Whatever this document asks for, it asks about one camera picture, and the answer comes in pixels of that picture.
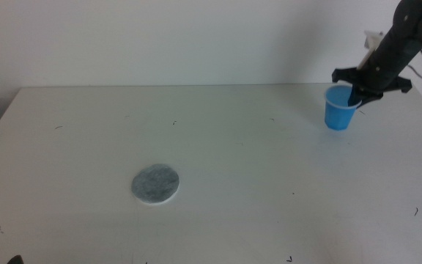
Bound blue plastic cup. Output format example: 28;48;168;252
323;84;363;131

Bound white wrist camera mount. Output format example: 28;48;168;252
356;30;385;71

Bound round grey cup mat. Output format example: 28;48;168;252
130;163;180;205

